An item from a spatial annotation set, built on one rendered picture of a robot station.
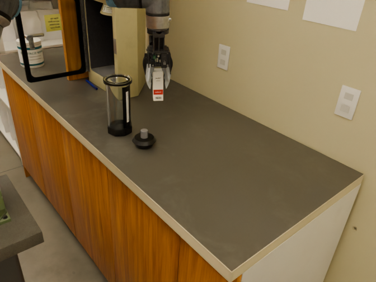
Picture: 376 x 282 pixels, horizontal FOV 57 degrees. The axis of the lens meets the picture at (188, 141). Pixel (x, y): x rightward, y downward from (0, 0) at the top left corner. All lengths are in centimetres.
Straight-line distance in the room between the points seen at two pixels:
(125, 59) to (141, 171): 66
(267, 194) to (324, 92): 49
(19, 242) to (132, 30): 104
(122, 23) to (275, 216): 105
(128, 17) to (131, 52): 16
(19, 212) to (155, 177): 42
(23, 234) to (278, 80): 110
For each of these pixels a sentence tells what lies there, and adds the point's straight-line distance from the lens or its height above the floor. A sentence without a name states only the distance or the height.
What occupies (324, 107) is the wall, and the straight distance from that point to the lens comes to 143.
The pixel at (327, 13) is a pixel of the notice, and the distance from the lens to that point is 138.
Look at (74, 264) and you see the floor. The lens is 219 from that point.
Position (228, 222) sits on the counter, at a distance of 102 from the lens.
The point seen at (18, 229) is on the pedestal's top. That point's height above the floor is 94.
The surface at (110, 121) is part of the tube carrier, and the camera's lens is 139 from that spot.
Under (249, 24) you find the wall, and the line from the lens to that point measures 159.
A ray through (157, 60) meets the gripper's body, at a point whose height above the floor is 129.
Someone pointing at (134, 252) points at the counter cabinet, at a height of 55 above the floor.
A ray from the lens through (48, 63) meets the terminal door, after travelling 186.
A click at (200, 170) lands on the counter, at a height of 94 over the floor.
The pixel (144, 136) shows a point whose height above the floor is 99.
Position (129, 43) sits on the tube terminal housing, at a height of 121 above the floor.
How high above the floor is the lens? 163
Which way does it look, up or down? 30 degrees down
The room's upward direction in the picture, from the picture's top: 4 degrees clockwise
